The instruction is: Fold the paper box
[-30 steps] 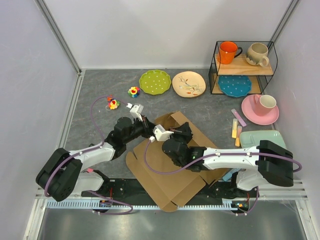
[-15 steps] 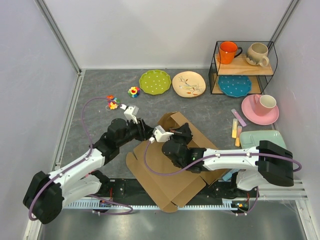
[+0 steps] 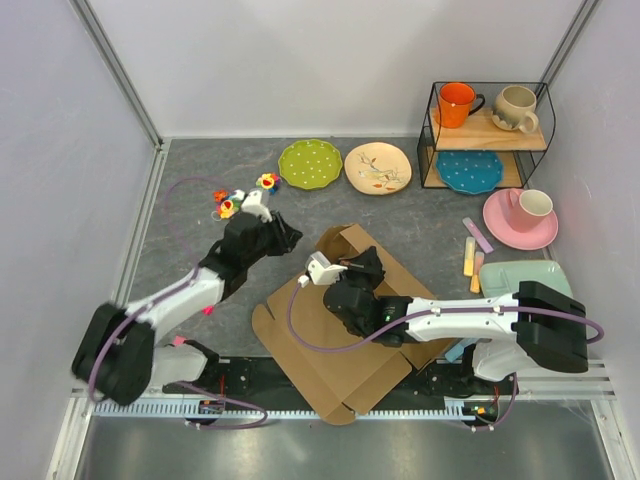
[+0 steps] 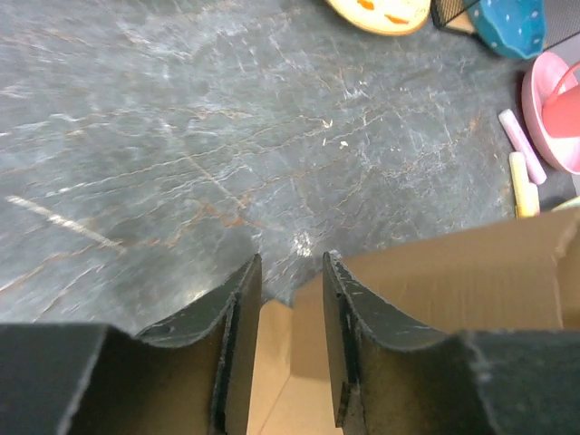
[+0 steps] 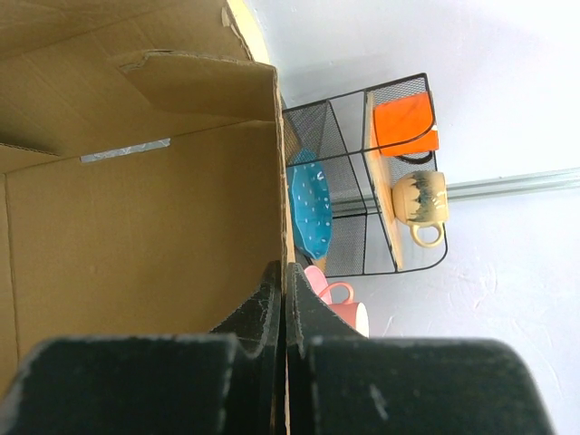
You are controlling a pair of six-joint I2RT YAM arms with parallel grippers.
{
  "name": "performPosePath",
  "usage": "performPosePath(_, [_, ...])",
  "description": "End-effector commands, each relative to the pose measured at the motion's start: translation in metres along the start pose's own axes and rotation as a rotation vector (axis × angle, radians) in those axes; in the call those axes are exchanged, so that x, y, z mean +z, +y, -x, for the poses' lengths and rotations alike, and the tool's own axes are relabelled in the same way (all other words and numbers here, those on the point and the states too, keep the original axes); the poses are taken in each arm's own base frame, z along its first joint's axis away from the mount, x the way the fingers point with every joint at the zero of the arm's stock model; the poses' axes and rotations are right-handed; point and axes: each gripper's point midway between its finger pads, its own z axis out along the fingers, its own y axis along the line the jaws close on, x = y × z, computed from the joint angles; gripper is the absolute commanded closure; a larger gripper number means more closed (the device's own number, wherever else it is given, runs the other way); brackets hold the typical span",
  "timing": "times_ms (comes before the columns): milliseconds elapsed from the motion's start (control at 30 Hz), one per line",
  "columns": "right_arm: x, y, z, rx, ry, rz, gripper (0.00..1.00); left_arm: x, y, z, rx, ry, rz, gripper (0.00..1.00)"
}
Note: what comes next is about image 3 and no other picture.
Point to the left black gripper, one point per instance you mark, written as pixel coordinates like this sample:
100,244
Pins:
285,234

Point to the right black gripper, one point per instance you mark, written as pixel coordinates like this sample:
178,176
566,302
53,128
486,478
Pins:
367,264

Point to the brown cardboard box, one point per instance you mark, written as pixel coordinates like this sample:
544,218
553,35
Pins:
337,373

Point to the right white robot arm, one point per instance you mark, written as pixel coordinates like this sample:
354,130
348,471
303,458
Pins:
532,326

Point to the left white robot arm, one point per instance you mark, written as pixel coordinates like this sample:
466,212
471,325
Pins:
119,356

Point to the rainbow flower plush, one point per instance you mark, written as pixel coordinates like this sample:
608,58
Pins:
270,182

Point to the green polka dot plate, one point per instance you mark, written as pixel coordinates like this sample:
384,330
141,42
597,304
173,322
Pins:
310,164

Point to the small orange flower toy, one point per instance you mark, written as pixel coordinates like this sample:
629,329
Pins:
220,195

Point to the cream plate with branch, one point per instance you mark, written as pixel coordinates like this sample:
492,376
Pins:
377,168

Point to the yellow marker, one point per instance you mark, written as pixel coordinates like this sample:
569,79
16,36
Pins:
469,256

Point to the pink black marker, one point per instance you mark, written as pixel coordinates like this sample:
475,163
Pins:
181,340

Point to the purple marker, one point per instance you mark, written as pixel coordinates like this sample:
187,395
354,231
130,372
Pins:
479,237

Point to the orange marker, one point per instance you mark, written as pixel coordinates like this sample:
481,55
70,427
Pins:
475,281

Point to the blue marker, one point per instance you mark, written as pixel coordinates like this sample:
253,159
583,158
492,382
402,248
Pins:
457,351

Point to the mint green square plate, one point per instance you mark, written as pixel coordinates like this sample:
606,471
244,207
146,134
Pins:
500,278

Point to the blue polka dot plate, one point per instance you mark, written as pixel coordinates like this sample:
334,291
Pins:
470,172

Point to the pink saucer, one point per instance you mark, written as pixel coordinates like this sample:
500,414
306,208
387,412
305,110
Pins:
494,216

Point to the pink cup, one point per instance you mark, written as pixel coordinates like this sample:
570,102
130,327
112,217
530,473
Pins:
527,209

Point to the orange mug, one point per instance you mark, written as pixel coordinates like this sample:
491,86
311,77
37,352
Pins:
456,102

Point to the beige ceramic mug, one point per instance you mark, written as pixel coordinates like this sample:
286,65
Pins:
514,110

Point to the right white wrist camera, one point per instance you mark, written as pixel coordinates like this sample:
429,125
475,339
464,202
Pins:
320,271

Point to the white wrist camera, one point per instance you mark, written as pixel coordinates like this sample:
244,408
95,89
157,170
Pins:
320,271
255,202

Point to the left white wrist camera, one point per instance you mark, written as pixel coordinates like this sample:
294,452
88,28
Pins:
255,202

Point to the flower plush keychain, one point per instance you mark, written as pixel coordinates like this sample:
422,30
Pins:
226,209

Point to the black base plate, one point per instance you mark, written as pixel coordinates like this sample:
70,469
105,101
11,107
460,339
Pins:
262,382

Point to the black wire shelf rack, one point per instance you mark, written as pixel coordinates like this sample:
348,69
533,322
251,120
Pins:
520,153

